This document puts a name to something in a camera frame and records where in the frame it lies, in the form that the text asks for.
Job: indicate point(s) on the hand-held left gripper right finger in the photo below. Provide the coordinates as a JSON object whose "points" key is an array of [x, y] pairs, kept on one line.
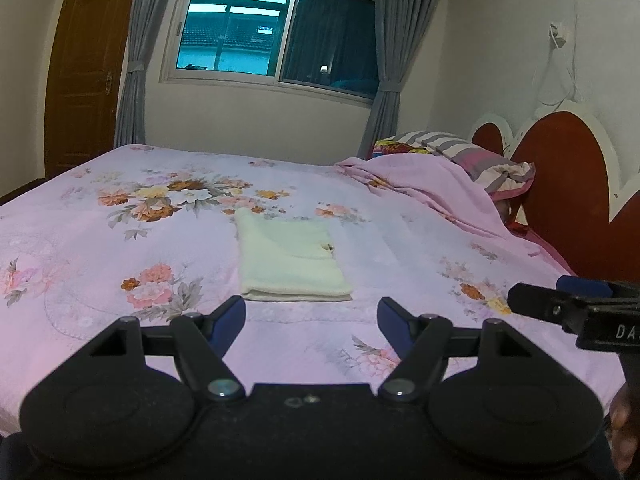
{"points": [[392, 327]]}

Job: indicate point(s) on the white framed window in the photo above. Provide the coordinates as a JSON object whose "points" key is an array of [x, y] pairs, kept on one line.
{"points": [[240, 25]]}

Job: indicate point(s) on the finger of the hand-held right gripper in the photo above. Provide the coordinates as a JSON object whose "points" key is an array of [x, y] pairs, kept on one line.
{"points": [[585, 286], [540, 302]]}

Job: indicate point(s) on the red and white headboard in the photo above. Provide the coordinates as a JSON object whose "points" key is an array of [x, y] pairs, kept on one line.
{"points": [[565, 185]]}

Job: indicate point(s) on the cream small cloth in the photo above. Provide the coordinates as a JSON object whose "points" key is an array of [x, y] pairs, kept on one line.
{"points": [[290, 260]]}

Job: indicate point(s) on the floral pillow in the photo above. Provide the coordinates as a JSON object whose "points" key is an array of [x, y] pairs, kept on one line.
{"points": [[395, 149]]}

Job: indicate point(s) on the pink blanket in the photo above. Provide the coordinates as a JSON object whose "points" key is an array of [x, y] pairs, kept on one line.
{"points": [[425, 185]]}

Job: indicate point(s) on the pink floral bed sheet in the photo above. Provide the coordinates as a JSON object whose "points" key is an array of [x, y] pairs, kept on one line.
{"points": [[100, 260]]}

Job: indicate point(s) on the person's right hand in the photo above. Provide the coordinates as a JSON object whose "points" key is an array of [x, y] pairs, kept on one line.
{"points": [[625, 425]]}

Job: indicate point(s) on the brown wooden door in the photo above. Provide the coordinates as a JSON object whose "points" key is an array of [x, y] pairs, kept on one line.
{"points": [[85, 85]]}

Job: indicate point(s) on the striped pillow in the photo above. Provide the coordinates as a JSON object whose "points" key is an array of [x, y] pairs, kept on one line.
{"points": [[470, 155]]}

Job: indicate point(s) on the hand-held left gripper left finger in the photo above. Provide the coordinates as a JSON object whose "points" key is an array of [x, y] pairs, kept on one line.
{"points": [[230, 325]]}

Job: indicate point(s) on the grey curtain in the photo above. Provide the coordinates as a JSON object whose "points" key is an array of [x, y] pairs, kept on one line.
{"points": [[395, 60], [140, 60]]}

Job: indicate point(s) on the white wall socket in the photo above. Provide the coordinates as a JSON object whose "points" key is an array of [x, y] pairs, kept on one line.
{"points": [[557, 35]]}

